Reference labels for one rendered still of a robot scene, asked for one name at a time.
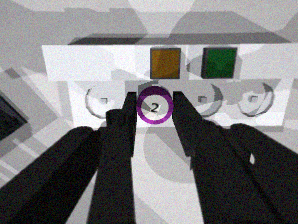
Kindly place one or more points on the white tray with round nests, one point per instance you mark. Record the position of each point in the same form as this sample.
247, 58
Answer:
263, 75

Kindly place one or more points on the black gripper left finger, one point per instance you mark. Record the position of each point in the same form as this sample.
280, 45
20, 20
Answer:
49, 188

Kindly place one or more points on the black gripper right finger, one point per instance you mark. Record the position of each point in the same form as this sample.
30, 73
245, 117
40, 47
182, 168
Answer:
227, 192

